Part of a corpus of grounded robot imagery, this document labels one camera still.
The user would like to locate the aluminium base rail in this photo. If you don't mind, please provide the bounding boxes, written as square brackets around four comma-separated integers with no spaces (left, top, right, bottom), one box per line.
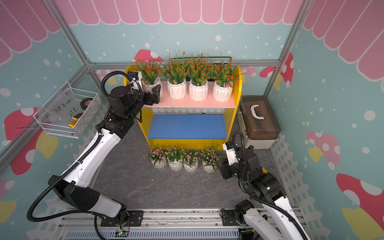
[56,208,313,240]

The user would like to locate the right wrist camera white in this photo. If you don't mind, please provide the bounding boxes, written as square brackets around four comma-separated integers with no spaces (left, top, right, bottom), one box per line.
[223,141,238,166]

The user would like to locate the black wire mesh basket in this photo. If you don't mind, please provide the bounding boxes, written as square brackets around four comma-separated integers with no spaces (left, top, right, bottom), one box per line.
[186,54,230,82]

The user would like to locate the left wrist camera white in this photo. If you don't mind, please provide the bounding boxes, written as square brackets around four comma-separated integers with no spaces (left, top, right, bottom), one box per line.
[127,71,143,90]

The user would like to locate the pink flower pot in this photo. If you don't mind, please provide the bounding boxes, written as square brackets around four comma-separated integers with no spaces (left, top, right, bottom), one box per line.
[165,145,184,172]
[182,148,199,173]
[200,144,220,173]
[147,145,167,169]

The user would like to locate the orange flower pot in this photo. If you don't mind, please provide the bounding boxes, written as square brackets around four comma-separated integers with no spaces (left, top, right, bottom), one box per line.
[136,60,163,97]
[187,55,211,102]
[211,58,240,102]
[162,52,187,100]

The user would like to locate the white wire wall basket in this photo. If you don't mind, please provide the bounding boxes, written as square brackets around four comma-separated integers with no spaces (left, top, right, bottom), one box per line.
[33,82,101,139]

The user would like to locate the yellow rack pink blue shelves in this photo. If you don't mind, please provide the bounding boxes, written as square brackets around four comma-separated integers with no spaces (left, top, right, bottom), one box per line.
[139,66,243,149]

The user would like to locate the yellow handled tool in basket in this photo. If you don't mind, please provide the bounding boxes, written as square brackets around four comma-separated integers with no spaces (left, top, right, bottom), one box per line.
[69,113,82,128]

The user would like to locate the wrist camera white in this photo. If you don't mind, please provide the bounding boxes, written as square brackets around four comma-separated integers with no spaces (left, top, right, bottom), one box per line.
[127,71,143,90]
[223,141,238,166]

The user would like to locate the small green circuit board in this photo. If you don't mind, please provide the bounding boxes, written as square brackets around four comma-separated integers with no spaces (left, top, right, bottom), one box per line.
[115,230,130,238]

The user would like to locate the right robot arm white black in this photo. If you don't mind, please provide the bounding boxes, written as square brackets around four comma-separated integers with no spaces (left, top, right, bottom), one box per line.
[220,131,310,240]

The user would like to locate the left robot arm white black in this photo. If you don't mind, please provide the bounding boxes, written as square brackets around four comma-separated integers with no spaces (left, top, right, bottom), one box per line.
[27,71,161,228]

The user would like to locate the brown lid storage box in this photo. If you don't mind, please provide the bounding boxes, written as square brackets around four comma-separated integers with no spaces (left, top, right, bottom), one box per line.
[238,96,281,150]

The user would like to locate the black tape roll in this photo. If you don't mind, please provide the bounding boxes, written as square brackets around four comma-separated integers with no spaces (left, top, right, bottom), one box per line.
[80,98,93,111]

